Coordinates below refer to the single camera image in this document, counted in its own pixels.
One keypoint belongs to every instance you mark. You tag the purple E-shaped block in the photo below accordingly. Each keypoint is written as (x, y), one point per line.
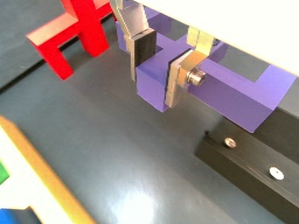
(243, 100)

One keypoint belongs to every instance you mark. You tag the green bar block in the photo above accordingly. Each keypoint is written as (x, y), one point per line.
(4, 174)

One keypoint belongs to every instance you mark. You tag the yellow slotted board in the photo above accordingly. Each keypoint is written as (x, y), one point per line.
(34, 186)

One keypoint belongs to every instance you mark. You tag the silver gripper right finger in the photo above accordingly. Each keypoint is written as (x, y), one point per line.
(185, 73)

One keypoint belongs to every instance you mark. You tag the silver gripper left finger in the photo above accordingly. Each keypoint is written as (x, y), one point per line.
(139, 35)

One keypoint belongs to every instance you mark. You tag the black angle fixture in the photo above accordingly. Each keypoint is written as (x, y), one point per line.
(259, 161)

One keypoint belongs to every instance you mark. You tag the blue bar block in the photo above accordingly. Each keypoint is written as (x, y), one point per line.
(11, 216)

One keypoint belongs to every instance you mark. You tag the red E-shaped block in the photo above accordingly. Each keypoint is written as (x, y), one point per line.
(79, 22)

